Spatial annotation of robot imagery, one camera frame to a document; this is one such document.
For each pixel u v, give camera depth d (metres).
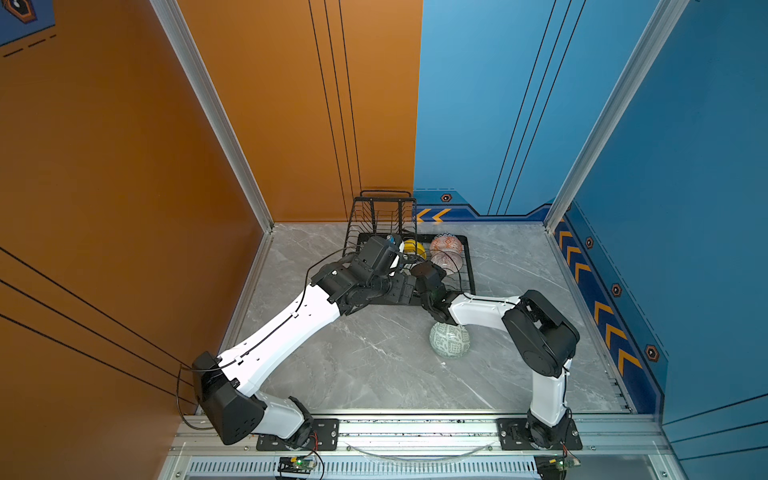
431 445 0.73
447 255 1.03
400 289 0.64
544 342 0.50
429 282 0.72
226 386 0.39
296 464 0.71
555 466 0.70
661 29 0.72
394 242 0.64
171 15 0.70
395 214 0.97
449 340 0.89
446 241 1.09
